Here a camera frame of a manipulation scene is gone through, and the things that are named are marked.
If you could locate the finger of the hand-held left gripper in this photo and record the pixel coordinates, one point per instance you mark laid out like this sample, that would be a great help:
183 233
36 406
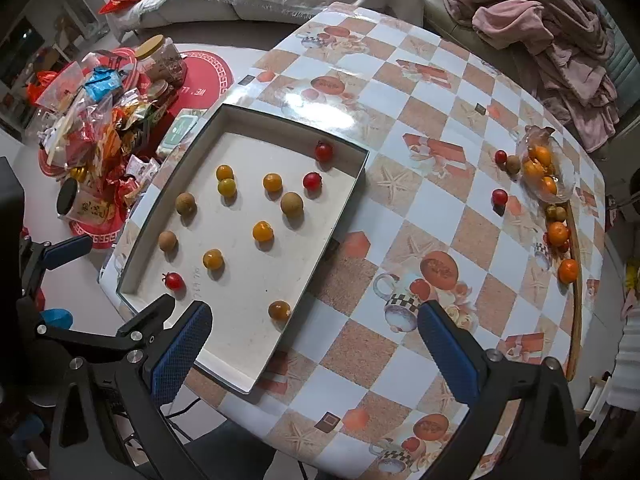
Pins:
145 322
67 251

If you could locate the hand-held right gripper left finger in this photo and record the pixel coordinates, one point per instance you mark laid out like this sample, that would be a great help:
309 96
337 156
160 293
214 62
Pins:
180 350

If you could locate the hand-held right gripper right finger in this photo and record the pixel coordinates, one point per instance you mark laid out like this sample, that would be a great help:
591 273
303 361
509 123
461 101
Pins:
450 355

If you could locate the red cherry tomato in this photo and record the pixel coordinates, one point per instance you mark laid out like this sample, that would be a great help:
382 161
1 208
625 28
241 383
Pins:
564 247
499 196
173 280
312 180
500 156
323 151

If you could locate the brown longan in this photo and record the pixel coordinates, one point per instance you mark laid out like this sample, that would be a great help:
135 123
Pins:
551 211
292 205
562 213
185 203
512 164
168 241

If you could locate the white rectangular tray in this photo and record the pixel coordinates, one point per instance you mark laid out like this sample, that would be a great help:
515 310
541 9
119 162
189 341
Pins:
240 280

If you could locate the orange brown cherry tomato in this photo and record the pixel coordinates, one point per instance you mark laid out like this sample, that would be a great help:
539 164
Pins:
279 311

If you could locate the yellow green cherry tomato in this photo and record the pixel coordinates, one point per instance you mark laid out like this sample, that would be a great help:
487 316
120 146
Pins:
226 188

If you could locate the jar with black lid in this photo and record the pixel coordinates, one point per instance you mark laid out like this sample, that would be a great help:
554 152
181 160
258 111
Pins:
92 209

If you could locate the blue round object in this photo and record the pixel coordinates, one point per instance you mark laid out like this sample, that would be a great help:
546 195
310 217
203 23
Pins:
56 318

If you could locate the pile of snack packets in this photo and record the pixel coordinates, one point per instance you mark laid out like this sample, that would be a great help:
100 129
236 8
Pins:
100 125

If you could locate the long wooden stick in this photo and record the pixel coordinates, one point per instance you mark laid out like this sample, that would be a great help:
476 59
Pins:
576 310

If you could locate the orange mandarin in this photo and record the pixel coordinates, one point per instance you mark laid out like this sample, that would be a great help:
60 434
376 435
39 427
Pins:
548 186
557 232
540 153
568 270
532 168

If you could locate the checkered printed tablecloth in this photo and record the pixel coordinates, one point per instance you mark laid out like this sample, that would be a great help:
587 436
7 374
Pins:
400 210

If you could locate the green tissue pack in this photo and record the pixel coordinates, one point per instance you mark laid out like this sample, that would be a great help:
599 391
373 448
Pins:
185 127

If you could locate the clear jar yellow lid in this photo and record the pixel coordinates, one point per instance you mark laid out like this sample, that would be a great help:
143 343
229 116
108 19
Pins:
160 65

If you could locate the clear glass bowl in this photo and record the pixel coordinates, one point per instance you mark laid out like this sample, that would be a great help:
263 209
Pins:
562 170

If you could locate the round red mat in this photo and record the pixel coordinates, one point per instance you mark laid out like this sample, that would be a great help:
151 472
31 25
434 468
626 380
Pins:
210 75

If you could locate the pink blanket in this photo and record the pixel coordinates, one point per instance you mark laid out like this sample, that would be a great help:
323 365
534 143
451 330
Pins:
550 35

